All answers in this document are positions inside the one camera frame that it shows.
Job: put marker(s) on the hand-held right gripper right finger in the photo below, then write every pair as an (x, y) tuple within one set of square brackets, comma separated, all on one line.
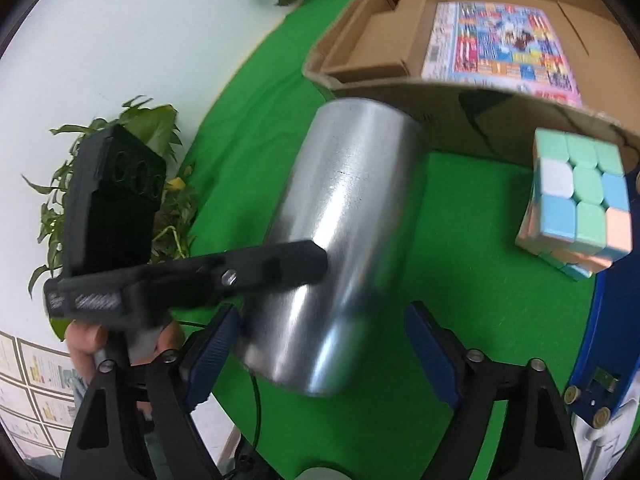
[(430, 355)]

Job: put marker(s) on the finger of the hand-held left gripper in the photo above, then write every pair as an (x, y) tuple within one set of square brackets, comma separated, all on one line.
[(280, 267)]

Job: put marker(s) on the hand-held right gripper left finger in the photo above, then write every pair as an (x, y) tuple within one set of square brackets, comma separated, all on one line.
[(215, 355)]

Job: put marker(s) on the cardboard box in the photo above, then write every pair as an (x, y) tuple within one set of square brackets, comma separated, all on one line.
[(445, 110)]

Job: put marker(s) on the person's left hand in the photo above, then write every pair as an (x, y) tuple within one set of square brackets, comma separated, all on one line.
[(85, 342)]

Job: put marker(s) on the green tablecloth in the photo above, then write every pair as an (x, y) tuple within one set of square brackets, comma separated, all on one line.
[(475, 270)]

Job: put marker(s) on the leafy green plant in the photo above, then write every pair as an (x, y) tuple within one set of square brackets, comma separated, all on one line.
[(150, 125)]

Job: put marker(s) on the blue plastic object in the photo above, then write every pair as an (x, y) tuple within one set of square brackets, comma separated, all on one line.
[(587, 350)]

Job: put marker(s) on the printed paper sheets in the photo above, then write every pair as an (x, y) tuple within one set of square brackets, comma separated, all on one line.
[(30, 375)]

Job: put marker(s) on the pastel puzzle cube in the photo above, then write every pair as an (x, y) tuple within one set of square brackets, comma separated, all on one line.
[(585, 210)]

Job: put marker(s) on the colourful printed flat box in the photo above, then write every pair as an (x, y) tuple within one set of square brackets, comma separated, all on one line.
[(500, 45)]

